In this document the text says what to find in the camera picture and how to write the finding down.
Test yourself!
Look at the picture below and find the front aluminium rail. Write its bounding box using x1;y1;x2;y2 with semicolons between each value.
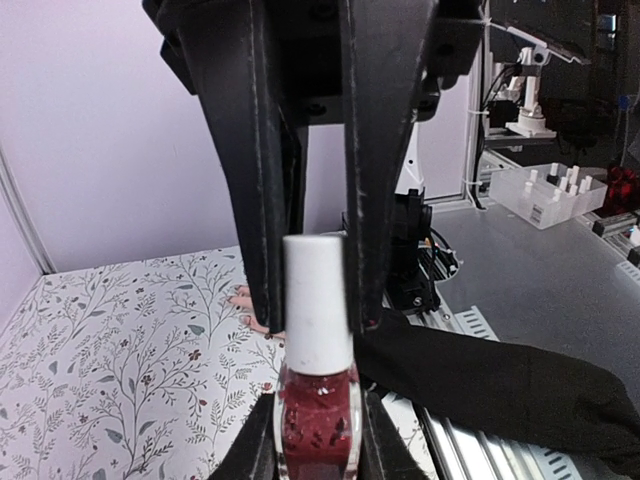
414;304;640;480

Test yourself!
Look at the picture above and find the background robot stand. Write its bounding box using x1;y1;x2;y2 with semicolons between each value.
486;20;591;141

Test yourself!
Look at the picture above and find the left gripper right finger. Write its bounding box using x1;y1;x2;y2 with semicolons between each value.
357;392;435;480

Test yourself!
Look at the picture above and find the white nail polish cap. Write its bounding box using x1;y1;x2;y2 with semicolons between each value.
283;235;353;376

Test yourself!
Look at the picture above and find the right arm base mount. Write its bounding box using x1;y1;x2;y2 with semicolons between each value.
342;187;459;316

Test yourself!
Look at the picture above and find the black sleeved forearm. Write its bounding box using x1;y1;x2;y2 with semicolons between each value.
354;309;639;479

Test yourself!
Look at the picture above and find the red nail polish bottle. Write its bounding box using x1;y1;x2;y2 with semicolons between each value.
273;365;363;480

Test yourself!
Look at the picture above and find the aluminium frame post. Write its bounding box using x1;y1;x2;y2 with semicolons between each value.
1;151;56;275
462;26;488;212

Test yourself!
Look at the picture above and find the right aluminium frame post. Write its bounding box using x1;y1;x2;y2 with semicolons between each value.
462;26;488;212

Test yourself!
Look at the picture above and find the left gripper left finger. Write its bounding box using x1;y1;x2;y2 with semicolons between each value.
209;394;276;480

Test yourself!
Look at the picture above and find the floral patterned table mat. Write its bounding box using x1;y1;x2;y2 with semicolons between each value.
1;247;284;479

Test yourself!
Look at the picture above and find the person's bare hand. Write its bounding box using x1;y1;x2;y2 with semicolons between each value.
228;285;286;339

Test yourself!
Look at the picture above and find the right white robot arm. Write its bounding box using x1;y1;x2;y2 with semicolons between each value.
143;1;483;333

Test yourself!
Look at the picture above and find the clear box of bottles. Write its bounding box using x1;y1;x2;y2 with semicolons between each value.
488;163;608;230

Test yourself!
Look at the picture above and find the left aluminium frame post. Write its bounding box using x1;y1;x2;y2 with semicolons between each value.
1;151;56;275

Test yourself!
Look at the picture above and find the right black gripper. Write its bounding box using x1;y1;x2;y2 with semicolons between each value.
142;1;483;334

